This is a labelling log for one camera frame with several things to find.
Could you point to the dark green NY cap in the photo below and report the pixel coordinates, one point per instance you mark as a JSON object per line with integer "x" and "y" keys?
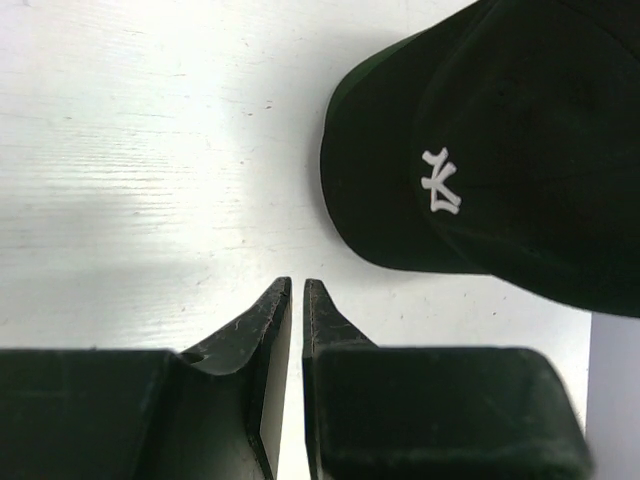
{"x": 359, "y": 72}

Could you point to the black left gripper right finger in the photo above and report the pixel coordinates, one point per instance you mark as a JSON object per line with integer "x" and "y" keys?
{"x": 374, "y": 412}

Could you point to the black NY cap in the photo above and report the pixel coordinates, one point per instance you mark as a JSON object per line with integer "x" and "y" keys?
{"x": 503, "y": 140}

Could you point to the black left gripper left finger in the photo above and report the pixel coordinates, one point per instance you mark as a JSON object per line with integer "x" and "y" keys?
{"x": 212, "y": 411}

